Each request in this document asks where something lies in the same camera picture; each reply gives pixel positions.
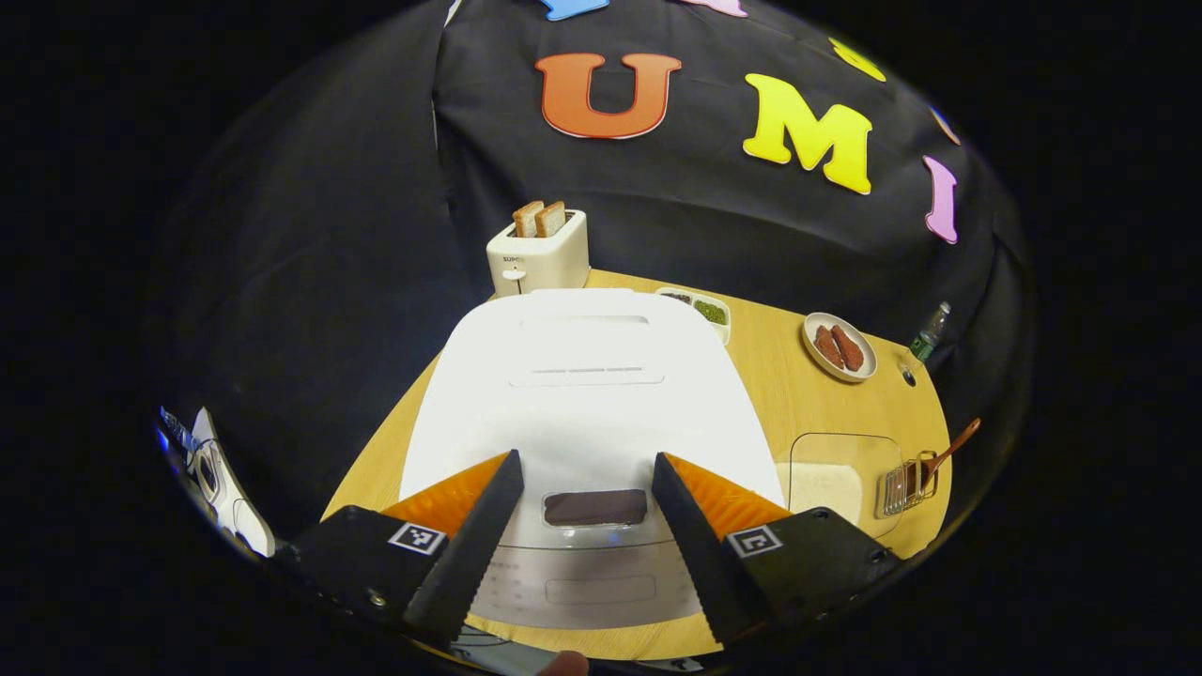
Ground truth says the white rice cooker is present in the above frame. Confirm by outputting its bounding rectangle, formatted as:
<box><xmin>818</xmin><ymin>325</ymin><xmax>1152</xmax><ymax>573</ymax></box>
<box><xmin>399</xmin><ymin>287</ymin><xmax>786</xmax><ymax>632</ymax></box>

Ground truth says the clear green-label water bottle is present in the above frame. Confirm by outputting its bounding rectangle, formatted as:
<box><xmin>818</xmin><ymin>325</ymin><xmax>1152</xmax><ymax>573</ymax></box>
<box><xmin>909</xmin><ymin>300</ymin><xmax>952</xmax><ymax>363</ymax></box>

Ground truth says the white round plate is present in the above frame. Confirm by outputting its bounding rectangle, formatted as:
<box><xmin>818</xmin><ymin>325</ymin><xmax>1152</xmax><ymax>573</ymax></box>
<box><xmin>802</xmin><ymin>312</ymin><xmax>879</xmax><ymax>384</ymax></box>

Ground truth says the brown wooden spoon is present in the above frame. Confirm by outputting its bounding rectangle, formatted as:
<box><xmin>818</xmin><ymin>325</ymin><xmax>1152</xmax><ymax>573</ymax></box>
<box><xmin>903</xmin><ymin>418</ymin><xmax>982</xmax><ymax>497</ymax></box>

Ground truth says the white divided dish of beans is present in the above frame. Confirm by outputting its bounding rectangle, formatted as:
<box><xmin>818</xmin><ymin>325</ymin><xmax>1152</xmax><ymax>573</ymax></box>
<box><xmin>655</xmin><ymin>286</ymin><xmax>732</xmax><ymax>346</ymax></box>

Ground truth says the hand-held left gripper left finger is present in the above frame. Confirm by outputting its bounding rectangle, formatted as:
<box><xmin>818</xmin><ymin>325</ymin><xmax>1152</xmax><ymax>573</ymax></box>
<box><xmin>286</xmin><ymin>449</ymin><xmax>525</xmax><ymax>649</ymax></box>

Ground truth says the black backdrop cloth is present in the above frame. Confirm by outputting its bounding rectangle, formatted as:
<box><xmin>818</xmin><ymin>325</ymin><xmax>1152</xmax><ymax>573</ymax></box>
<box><xmin>155</xmin><ymin>0</ymin><xmax>1034</xmax><ymax>527</ymax></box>

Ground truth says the clear plastic box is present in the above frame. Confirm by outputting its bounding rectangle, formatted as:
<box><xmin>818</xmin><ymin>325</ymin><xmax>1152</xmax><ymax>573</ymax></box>
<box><xmin>775</xmin><ymin>432</ymin><xmax>904</xmax><ymax>541</ymax></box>

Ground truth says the dark rice cooker button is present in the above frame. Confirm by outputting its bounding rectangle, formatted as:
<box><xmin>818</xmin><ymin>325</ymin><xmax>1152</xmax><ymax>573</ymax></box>
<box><xmin>543</xmin><ymin>488</ymin><xmax>650</xmax><ymax>528</ymax></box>

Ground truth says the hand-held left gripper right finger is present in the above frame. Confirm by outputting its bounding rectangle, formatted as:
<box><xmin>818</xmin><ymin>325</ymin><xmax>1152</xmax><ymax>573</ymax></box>
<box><xmin>652</xmin><ymin>452</ymin><xmax>904</xmax><ymax>647</ymax></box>

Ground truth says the white toaster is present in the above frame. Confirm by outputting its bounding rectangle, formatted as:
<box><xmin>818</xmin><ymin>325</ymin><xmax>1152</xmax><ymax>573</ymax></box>
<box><xmin>485</xmin><ymin>208</ymin><xmax>591</xmax><ymax>298</ymax></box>

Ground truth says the white side desk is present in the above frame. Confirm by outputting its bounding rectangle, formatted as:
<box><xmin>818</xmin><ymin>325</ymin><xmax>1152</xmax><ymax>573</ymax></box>
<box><xmin>158</xmin><ymin>406</ymin><xmax>276</xmax><ymax>560</ymax></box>

